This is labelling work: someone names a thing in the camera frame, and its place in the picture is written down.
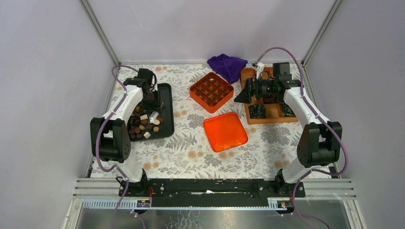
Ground dark rolled tie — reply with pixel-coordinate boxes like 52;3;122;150
248;104;266;119
281;104;296;117

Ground dark rolled tie right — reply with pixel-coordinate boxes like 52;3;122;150
281;104;296;117

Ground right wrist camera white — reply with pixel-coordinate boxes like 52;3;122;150
252;62;265;79

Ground orange box lid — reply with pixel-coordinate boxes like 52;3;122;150
203;112;248;153

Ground wooden compartment organizer box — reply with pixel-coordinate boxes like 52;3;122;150
240;68;298;125

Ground white handled metal tongs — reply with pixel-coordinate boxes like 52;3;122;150
149;102;164;125

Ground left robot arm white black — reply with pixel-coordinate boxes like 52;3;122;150
90;65;158;196

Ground purple cloth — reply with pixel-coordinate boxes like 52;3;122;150
207;54;248;84

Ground tan cube chocolate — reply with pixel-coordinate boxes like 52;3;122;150
144;132;151;139

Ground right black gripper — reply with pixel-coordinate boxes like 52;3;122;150
234;74;277;104

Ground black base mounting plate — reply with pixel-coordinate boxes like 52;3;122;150
116;177;306;208

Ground floral patterned table mat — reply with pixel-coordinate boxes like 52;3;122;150
128;64;302;178

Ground dark rolled tie left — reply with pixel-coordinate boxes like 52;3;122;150
248;104;266;119

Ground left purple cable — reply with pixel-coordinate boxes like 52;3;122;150
95;65;140;229

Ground black plastic tray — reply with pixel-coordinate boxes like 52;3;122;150
127;83;174;142

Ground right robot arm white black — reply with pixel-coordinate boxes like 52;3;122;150
234;62;342;197

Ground orange chocolate box with tray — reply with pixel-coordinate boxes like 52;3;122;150
190;72;234;114

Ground white rectangular chocolate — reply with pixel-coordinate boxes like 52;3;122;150
139;114;149;121

